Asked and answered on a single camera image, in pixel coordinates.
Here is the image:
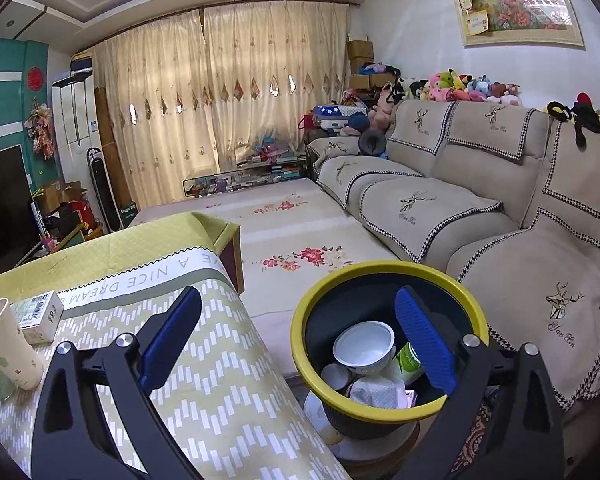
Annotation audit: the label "black tower fan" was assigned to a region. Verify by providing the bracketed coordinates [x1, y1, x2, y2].
[86, 146, 124, 233]

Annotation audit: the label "white ribbed paper bowl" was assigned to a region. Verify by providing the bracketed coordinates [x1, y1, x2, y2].
[332, 321, 397, 376]

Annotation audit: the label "pale green box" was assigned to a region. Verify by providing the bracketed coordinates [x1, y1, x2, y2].
[11, 290, 64, 345]

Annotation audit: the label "dark round cushion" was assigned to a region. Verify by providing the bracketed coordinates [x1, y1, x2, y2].
[357, 130, 389, 157]

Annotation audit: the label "pile of toys and bags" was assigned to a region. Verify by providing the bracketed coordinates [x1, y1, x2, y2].
[304, 89, 406, 157]

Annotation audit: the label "black television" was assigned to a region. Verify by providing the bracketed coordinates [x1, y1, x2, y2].
[0, 144, 34, 274]

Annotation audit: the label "white tissue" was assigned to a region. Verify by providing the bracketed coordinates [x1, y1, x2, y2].
[349, 376, 407, 409]

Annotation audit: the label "low glass shelf with clutter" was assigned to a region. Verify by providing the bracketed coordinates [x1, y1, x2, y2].
[182, 156, 309, 199]

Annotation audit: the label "white standing air conditioner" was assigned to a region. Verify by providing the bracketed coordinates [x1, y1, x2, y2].
[51, 74, 106, 187]

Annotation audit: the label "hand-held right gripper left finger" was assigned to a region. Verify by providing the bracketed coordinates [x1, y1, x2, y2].
[30, 285, 203, 480]

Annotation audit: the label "red patterned rug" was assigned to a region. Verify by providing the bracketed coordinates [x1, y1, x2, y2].
[445, 390, 504, 476]

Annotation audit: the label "yellow rimmed dark trash bin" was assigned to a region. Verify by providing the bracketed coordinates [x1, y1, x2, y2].
[290, 260, 491, 441]

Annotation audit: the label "hanging flower decoration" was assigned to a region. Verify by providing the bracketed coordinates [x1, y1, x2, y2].
[24, 101, 57, 161]

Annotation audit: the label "open cardboard boxes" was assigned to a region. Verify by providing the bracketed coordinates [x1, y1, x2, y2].
[32, 180, 89, 222]

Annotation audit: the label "framed flower field painting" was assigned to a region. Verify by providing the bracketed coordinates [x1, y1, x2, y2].
[445, 0, 586, 50]

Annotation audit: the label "floral floor mat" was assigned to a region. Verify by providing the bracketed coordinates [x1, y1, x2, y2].
[129, 177, 417, 322]

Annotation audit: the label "paper cup with pink print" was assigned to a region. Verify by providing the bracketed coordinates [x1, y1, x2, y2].
[0, 297, 45, 391]

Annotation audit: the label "round wooden stool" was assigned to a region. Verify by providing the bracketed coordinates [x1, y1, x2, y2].
[330, 422, 424, 469]

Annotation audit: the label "row of plush toys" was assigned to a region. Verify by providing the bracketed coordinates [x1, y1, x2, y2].
[405, 67, 524, 109]

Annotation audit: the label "cream curtains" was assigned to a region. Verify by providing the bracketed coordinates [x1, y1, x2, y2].
[90, 1, 354, 209]

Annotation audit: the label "beige sofa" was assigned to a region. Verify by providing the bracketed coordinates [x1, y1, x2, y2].
[305, 97, 600, 456]

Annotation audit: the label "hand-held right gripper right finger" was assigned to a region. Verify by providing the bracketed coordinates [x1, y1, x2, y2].
[394, 286, 566, 480]

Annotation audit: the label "stack of cardboard boxes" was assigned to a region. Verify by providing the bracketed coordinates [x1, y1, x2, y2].
[347, 39, 399, 92]

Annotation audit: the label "black and yellow plush toys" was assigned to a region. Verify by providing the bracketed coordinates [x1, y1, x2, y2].
[545, 92, 600, 149]

